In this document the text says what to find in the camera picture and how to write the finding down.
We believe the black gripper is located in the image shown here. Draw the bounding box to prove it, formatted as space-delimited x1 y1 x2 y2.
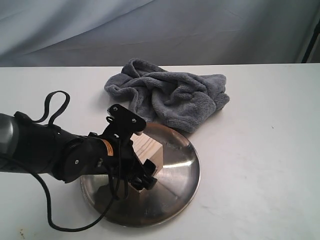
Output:
101 139 157 191

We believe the light wooden cube block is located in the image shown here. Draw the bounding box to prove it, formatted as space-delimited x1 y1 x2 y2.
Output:
129 134 164 198

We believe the grey fleece towel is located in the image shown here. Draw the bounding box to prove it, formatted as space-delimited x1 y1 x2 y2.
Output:
104 58 230 133

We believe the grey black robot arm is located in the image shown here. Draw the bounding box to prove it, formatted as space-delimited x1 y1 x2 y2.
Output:
0 112 157 190

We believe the round stainless steel plate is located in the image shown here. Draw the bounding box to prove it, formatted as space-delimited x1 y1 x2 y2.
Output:
79 122 202 228

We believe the grey backdrop cloth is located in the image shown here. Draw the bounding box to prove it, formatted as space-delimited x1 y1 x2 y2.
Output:
0 0 320 67

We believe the black backdrop stand pole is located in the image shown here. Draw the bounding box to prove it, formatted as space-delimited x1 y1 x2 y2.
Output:
301 20 320 64

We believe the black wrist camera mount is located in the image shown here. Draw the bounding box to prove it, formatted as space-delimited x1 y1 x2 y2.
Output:
102 104 147 145

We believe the black braided cable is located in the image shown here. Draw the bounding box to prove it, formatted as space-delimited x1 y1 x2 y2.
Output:
0 91 131 230

